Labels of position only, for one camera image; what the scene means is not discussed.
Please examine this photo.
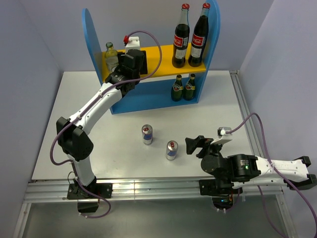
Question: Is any aluminium frame rail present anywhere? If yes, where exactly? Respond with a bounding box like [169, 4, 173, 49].
[13, 70, 298, 238]

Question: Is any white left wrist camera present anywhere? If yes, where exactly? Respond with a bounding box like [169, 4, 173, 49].
[123, 36, 141, 53]

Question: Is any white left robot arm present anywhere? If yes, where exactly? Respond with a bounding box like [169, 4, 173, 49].
[54, 49, 146, 199]

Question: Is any green Perrier bottle left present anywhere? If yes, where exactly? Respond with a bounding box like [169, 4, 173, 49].
[171, 74, 183, 102]

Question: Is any tall Coca-Cola bottle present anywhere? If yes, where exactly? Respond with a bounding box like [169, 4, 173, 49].
[188, 2, 211, 67]

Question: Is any green Perrier bottle right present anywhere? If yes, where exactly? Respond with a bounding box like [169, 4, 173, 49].
[183, 73, 196, 101]

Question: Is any red bull can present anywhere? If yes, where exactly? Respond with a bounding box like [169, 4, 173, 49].
[165, 140, 178, 160]
[142, 124, 153, 145]

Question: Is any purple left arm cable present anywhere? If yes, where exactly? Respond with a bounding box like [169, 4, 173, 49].
[49, 30, 163, 219]

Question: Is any blue and yellow shelf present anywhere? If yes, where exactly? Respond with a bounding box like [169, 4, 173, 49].
[82, 0, 221, 115]

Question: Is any clear water bottle front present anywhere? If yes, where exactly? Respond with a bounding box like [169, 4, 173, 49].
[105, 42, 119, 73]

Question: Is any green perrier bottle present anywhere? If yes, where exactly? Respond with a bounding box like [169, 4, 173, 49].
[171, 74, 183, 102]
[183, 73, 196, 101]

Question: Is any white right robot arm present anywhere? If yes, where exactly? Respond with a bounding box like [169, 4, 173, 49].
[185, 135, 317, 196]

